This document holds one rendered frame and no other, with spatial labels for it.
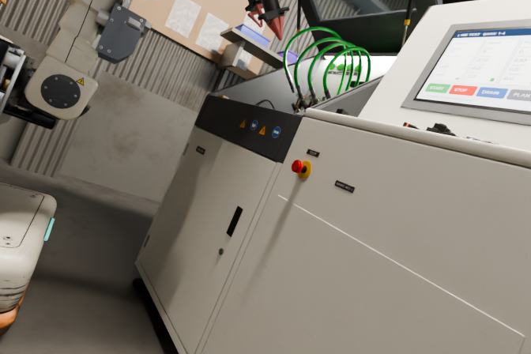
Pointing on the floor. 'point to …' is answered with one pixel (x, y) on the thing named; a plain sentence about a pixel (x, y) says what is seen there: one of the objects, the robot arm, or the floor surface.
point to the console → (391, 231)
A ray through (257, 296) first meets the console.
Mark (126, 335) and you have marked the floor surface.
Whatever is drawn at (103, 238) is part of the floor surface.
